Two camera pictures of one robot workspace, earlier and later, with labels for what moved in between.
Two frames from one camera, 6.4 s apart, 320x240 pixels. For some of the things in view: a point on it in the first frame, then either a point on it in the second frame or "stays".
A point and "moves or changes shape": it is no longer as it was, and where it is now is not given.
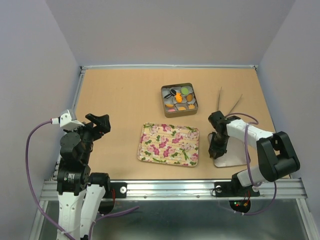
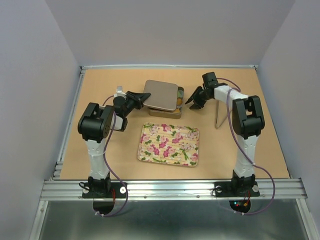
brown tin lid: (235, 155) → (164, 95)
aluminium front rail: (160, 190) stays
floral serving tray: (169, 144) stays
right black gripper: (220, 149) → (197, 104)
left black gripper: (103, 124) → (139, 98)
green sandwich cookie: (184, 90) → (180, 93)
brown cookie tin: (179, 99) → (163, 113)
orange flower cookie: (189, 97) moves or changes shape
